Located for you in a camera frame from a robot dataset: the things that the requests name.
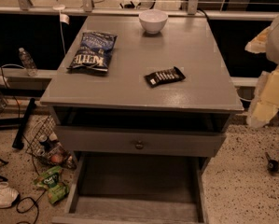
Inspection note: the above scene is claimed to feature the white ceramic bowl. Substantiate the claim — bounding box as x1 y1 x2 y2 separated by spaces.
138 9 168 34

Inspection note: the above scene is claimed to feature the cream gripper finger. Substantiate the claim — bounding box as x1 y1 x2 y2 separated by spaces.
244 27 270 54
246 65 279 128

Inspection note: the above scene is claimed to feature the open grey lower drawer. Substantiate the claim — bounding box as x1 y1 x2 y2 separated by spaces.
52 153 209 224

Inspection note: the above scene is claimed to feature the black cable on floor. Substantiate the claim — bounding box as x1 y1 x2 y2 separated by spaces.
15 133 47 224

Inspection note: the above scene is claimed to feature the black rxbar chocolate bar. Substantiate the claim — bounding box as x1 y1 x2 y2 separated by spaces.
145 66 186 88

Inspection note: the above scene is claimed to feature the blue Kettle chips bag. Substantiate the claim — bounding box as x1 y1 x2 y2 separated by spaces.
68 31 117 73

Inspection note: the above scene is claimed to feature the black bar on floor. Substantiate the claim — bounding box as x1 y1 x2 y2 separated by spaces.
12 98 36 150

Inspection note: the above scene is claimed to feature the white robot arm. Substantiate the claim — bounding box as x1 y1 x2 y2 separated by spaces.
244 14 279 128

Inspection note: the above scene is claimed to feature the green snack bag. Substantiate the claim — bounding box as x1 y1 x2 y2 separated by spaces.
34 166 63 189
48 182 69 204

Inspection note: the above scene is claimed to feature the grey wooden drawer cabinet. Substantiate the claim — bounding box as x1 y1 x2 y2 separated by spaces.
39 14 245 224

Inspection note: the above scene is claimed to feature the clear plastic water bottle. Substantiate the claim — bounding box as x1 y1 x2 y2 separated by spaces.
19 48 37 77

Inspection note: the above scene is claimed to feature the wire basket with items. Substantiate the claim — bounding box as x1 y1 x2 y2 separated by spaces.
26 116 77 169

